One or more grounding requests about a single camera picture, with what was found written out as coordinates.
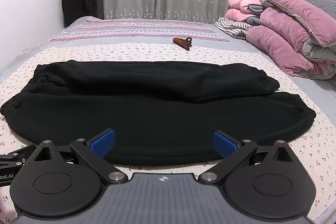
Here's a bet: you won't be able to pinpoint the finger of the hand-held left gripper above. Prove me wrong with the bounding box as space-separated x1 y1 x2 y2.
0 145 37 165

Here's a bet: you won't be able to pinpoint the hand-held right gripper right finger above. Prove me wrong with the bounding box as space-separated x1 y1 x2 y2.
199 131 301 184

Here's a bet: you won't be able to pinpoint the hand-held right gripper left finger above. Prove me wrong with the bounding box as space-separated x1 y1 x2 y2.
26 128 126 184

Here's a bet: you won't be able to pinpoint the black pants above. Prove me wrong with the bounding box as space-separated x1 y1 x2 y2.
0 61 317 166

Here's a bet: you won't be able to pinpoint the cherry print bed sheet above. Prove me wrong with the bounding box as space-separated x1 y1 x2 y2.
0 42 336 224

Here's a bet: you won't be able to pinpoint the grey bed sheet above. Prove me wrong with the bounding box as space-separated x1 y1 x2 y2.
0 17 336 135

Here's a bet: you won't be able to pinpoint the brown hair claw clip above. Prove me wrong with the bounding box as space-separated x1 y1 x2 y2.
172 37 193 51

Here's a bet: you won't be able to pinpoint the striped folded cloth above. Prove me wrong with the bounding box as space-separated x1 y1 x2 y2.
215 17 254 39

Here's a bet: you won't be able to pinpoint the pink striped blanket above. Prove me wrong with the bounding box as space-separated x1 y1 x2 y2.
50 17 230 42

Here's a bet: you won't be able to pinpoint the grey folded garment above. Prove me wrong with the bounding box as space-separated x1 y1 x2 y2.
245 4 265 26

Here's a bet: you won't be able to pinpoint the pink and grey quilt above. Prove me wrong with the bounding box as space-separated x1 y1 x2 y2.
245 0 336 80

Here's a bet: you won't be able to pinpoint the pink fleece garment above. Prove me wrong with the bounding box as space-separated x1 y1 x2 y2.
225 0 268 22

